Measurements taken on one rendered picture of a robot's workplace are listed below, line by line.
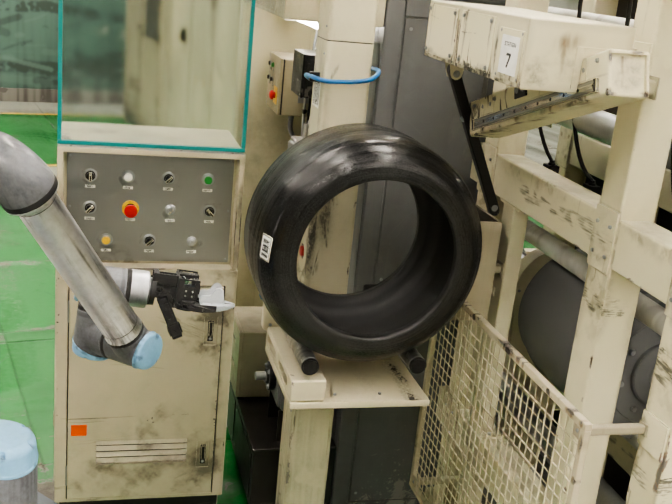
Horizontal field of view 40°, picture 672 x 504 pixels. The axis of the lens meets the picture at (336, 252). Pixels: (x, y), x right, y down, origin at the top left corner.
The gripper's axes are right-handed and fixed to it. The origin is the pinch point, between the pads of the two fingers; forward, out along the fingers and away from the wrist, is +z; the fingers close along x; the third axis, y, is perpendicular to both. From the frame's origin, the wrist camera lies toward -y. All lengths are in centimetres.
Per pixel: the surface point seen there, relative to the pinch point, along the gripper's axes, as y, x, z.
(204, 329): -31, 61, 6
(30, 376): -107, 174, -45
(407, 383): -15, -2, 51
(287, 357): -12.5, 2.0, 18.1
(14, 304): -109, 260, -58
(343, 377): -16.6, 2.1, 34.4
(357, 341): -0.2, -12.4, 30.5
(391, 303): 1.7, 13.9, 47.4
